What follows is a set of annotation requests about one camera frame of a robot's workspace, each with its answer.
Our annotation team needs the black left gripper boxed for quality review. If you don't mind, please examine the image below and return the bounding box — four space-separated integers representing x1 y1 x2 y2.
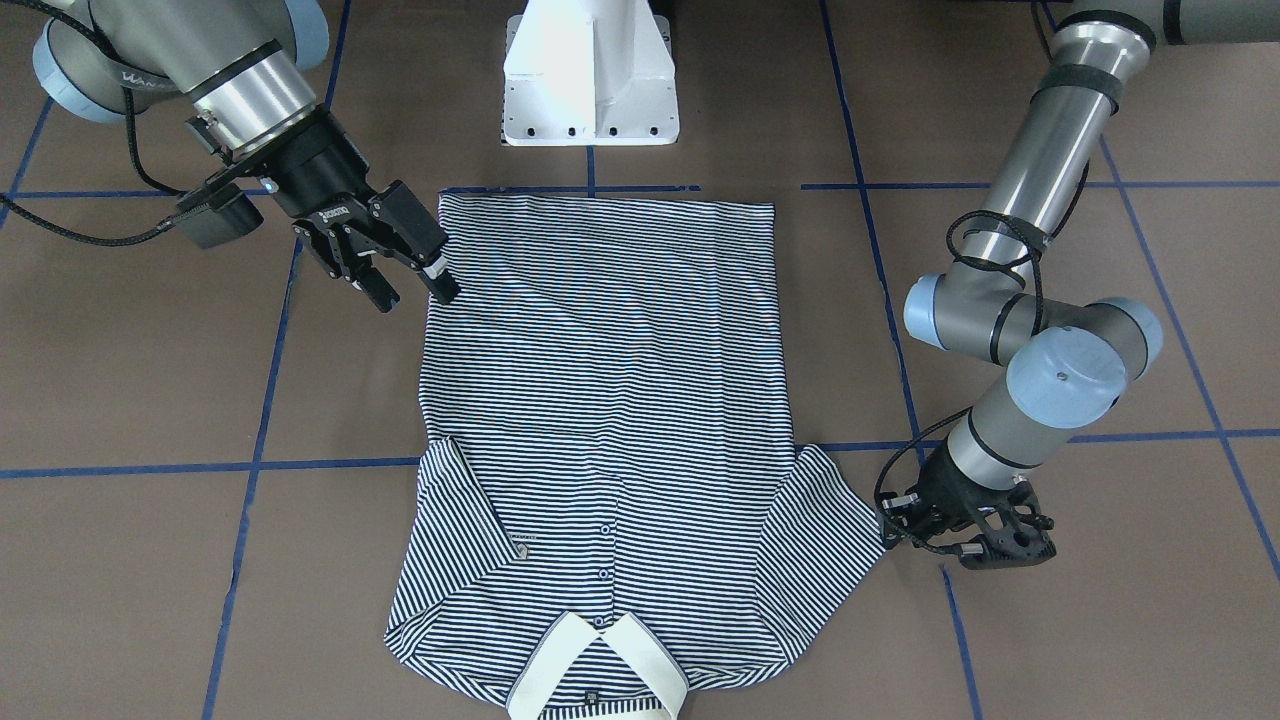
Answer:
878 447 1012 556

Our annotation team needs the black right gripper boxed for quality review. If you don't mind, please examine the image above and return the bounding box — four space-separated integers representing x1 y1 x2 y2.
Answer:
205 108 460 313

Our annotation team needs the navy white striped polo shirt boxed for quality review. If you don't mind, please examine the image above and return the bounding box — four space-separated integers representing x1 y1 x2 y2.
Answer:
384 195 884 719

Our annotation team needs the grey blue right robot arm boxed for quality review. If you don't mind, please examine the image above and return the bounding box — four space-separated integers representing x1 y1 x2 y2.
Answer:
32 1 460 313

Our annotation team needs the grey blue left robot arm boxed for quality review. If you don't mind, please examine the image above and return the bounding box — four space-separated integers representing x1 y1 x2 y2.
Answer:
873 1 1277 569

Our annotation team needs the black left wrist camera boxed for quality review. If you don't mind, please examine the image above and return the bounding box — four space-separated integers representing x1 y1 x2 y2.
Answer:
960 480 1057 570

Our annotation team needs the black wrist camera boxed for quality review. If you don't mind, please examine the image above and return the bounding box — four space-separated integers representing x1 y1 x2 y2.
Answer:
175 184 264 250
960 480 1057 570

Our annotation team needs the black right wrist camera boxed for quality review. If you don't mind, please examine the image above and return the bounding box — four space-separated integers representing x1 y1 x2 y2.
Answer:
175 184 264 250

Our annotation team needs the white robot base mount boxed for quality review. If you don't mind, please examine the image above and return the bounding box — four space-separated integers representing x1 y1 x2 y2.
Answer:
500 1 681 147

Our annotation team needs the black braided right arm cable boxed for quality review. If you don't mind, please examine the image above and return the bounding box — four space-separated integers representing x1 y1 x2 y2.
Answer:
0 0 216 249

